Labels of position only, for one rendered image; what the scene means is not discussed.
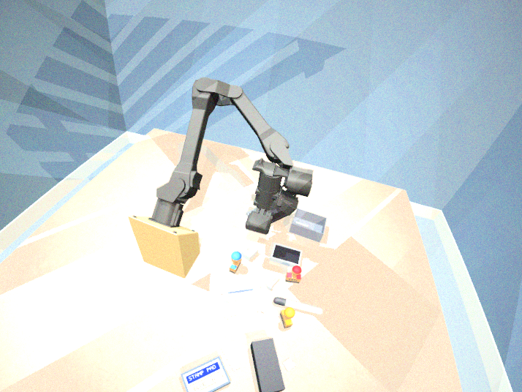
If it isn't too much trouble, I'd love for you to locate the rubber stamp with red knob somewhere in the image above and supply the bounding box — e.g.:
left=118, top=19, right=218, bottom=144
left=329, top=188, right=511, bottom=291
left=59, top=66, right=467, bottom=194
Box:
left=285, top=265, right=302, bottom=284

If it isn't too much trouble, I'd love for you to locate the wooden rubber stamp with yellow knob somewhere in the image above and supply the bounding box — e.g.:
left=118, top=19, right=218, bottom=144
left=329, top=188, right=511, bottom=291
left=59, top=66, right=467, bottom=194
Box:
left=280, top=307, right=295, bottom=328

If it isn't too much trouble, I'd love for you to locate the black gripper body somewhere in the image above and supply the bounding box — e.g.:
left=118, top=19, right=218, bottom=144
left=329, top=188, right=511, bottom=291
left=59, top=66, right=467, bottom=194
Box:
left=245, top=185, right=279, bottom=235

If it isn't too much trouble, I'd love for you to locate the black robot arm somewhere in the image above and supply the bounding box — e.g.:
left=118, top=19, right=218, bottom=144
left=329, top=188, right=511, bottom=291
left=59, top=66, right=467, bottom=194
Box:
left=148, top=77, right=313, bottom=228

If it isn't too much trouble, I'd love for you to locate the wooden rubber stamp with blue top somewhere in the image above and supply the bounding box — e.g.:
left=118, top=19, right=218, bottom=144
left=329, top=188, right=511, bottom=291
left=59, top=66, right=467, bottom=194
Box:
left=230, top=252, right=241, bottom=274

